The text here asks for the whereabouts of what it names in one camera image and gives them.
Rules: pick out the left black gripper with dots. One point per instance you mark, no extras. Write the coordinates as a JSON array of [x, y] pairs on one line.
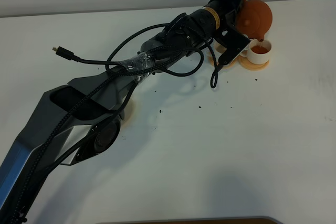
[[224, 12]]

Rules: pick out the brown clay teapot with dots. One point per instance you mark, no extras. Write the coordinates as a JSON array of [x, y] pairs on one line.
[[254, 19]]

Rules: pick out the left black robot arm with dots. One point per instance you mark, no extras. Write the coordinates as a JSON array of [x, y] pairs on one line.
[[82, 119]]

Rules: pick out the left white teacup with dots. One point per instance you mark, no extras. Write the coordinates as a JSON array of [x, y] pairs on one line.
[[244, 51]]

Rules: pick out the white teacup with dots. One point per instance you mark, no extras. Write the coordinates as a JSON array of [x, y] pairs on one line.
[[259, 47], [244, 51]]

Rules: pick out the right white teacup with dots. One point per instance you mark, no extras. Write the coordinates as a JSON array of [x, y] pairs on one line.
[[259, 47]]

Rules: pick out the right small wooden coaster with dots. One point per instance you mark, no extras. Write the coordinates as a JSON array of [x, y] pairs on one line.
[[253, 61]]

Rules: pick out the small wooden coaster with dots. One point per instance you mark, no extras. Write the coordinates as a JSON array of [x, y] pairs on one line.
[[210, 58], [253, 61]]

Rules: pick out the left small wooden coaster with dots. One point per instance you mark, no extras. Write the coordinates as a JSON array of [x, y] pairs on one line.
[[210, 58]]

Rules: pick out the large round wooden coaster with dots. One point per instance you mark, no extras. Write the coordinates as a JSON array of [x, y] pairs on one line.
[[129, 113]]

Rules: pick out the dark brown table edge object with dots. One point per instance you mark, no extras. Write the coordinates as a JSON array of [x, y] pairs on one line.
[[252, 219]]

